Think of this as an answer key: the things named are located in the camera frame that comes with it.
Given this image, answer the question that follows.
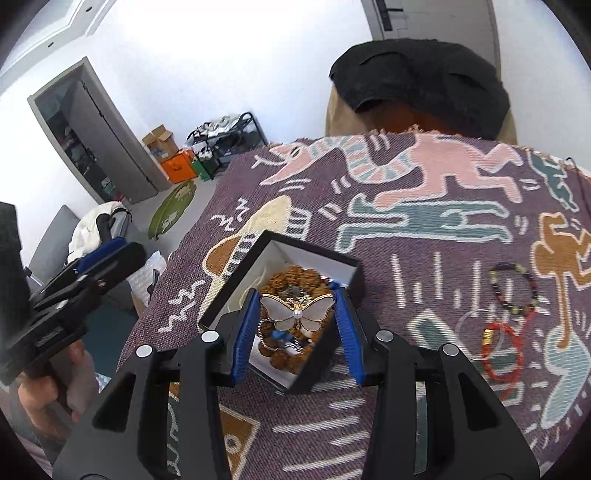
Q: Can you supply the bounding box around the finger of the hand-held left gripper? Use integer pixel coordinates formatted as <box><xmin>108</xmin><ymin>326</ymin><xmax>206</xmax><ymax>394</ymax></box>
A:
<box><xmin>32</xmin><ymin>244</ymin><xmax>146</xmax><ymax>328</ymax></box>
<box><xmin>28</xmin><ymin>237</ymin><xmax>130</xmax><ymax>301</ymax></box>

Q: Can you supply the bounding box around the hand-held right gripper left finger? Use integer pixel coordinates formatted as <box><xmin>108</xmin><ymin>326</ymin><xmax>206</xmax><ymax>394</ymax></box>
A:
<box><xmin>53</xmin><ymin>288</ymin><xmax>262</xmax><ymax>480</ymax></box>

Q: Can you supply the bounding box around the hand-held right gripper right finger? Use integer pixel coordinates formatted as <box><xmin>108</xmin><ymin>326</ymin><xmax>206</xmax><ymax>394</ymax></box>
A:
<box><xmin>333</xmin><ymin>286</ymin><xmax>541</xmax><ymax>480</ymax></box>

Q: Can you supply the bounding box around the white butterfly hair clip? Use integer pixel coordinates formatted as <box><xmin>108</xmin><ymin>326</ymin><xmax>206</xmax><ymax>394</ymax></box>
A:
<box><xmin>259</xmin><ymin>294</ymin><xmax>335</xmax><ymax>332</ymax></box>

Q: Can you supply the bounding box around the brown seed bead bracelet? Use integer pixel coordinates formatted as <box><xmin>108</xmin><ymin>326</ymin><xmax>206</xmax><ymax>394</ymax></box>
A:
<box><xmin>256</xmin><ymin>265</ymin><xmax>333</xmax><ymax>370</ymax></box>

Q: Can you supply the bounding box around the black jewelry box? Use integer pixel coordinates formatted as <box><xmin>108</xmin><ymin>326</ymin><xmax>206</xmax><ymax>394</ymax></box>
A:
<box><xmin>198</xmin><ymin>229</ymin><xmax>362</xmax><ymax>395</ymax></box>

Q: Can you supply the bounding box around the person's left hand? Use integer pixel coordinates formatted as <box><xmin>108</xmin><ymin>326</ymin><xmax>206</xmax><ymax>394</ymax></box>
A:
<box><xmin>17</xmin><ymin>342</ymin><xmax>100</xmax><ymax>437</ymax></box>

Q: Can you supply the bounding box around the white clothing pile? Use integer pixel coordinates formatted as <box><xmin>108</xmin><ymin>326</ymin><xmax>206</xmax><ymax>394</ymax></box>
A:
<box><xmin>68</xmin><ymin>202</ymin><xmax>132</xmax><ymax>264</ymax></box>

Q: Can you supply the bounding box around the white bubble wrap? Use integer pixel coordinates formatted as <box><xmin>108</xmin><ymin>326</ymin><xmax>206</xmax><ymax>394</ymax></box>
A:
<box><xmin>127</xmin><ymin>251</ymin><xmax>167</xmax><ymax>315</ymax></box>

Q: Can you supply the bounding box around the grey sofa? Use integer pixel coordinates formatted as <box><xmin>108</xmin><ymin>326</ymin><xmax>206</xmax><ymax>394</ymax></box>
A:
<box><xmin>25</xmin><ymin>205</ymin><xmax>93</xmax><ymax>287</ymax></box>

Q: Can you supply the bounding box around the purple printed woven blanket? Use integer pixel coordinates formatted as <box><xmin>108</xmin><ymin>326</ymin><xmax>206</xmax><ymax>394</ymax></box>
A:
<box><xmin>113</xmin><ymin>127</ymin><xmax>591</xmax><ymax>480</ymax></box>

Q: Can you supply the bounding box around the green leaf-shaped mat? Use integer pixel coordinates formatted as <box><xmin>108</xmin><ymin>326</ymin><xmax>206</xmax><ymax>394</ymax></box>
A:
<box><xmin>148</xmin><ymin>179</ymin><xmax>197</xmax><ymax>241</ymax></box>

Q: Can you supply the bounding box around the orange box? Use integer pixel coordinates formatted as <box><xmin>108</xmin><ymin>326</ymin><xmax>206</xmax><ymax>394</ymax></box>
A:
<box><xmin>161</xmin><ymin>148</ymin><xmax>195</xmax><ymax>184</ymax></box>

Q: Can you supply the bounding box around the grey open side door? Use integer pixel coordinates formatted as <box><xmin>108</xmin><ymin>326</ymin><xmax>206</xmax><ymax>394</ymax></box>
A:
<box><xmin>28</xmin><ymin>56</ymin><xmax>174</xmax><ymax>206</ymax></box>

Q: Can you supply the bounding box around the clear thin bangle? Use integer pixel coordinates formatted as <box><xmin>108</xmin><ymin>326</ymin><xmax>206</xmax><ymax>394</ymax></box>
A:
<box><xmin>455</xmin><ymin>308</ymin><xmax>506</xmax><ymax>360</ymax></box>

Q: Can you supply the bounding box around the small open cardboard box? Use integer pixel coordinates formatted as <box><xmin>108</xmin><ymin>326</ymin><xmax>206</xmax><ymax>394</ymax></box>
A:
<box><xmin>141</xmin><ymin>124</ymin><xmax>180</xmax><ymax>162</ymax></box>

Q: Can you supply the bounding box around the green shopping bag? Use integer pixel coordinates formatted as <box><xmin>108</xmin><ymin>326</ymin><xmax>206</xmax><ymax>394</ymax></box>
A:
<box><xmin>191</xmin><ymin>154</ymin><xmax>218</xmax><ymax>181</ymax></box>

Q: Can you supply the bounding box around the black shoe rack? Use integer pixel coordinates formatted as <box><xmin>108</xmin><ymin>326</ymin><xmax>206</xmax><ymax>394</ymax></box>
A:
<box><xmin>187</xmin><ymin>112</ymin><xmax>269</xmax><ymax>169</ymax></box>

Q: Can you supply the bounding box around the tan chair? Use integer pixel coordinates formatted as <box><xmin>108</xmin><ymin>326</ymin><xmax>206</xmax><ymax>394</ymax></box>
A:
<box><xmin>324</xmin><ymin>85</ymin><xmax>518</xmax><ymax>146</ymax></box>

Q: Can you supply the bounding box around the black jacket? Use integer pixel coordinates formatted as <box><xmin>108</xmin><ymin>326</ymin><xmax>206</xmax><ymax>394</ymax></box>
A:
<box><xmin>329</xmin><ymin>39</ymin><xmax>511</xmax><ymax>139</ymax></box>

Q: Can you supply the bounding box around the grey room door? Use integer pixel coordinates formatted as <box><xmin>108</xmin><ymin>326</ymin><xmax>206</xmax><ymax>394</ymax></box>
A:
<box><xmin>360</xmin><ymin>0</ymin><xmax>502</xmax><ymax>70</ymax></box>

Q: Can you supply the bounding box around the red cord bracelet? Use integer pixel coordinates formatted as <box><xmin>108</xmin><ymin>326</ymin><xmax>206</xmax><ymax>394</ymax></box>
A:
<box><xmin>480</xmin><ymin>308</ymin><xmax>539</xmax><ymax>400</ymax></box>

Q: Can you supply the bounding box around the dark beaded bracelet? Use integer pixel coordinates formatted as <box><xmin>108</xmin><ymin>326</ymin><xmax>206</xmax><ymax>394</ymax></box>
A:
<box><xmin>489</xmin><ymin>262</ymin><xmax>539</xmax><ymax>315</ymax></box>

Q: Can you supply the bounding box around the black door lock handle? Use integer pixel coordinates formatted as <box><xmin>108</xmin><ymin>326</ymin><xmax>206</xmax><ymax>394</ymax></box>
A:
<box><xmin>376</xmin><ymin>0</ymin><xmax>407</xmax><ymax>33</ymax></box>

